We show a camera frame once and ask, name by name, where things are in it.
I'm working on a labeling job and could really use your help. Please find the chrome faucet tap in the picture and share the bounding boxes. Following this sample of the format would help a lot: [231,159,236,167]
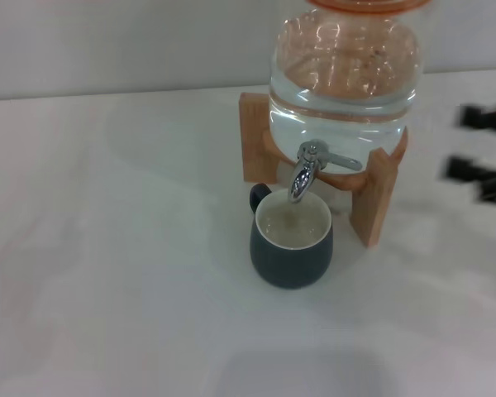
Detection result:
[287,140,364,204]

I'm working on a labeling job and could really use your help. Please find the orange dispenser lid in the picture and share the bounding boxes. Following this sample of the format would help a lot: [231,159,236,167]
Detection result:
[304,0,433,16]

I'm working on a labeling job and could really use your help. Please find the wooden dispenser stand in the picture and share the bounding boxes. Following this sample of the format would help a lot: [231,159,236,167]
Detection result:
[239,92,410,249]

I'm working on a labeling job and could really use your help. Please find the black ceramic cup white inside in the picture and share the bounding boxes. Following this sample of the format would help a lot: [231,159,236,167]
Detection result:
[248,183,335,290]

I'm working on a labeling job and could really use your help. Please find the clear glass water dispenser jar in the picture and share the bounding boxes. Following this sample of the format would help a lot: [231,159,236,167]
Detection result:
[267,7,424,178]

